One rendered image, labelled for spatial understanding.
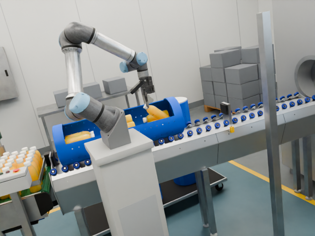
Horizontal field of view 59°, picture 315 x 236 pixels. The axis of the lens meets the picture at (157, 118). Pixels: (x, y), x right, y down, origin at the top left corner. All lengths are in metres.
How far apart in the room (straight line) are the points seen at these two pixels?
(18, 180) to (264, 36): 1.69
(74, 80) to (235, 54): 3.96
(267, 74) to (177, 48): 4.13
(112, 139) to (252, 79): 3.78
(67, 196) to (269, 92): 1.51
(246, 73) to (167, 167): 3.13
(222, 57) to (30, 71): 3.27
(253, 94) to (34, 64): 3.73
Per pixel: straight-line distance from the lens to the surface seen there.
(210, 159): 2.22
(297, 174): 3.00
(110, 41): 1.67
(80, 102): 1.47
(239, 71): 4.82
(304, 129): 2.67
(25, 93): 5.28
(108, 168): 1.49
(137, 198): 1.62
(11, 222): 2.01
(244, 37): 7.00
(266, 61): 1.98
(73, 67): 1.67
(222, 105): 2.26
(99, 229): 2.72
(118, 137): 1.52
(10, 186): 1.78
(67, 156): 1.91
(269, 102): 2.04
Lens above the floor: 1.68
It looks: 16 degrees down
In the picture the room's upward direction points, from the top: 11 degrees counter-clockwise
